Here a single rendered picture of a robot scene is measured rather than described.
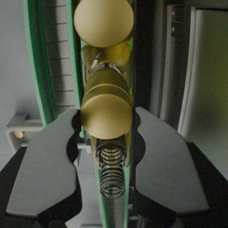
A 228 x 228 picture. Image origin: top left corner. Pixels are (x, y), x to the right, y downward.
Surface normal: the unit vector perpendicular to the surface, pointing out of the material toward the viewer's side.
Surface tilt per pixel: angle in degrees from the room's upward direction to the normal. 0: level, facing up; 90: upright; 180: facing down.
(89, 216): 0
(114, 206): 0
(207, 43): 90
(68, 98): 0
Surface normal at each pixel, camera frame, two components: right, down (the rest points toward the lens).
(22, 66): 0.03, 0.50
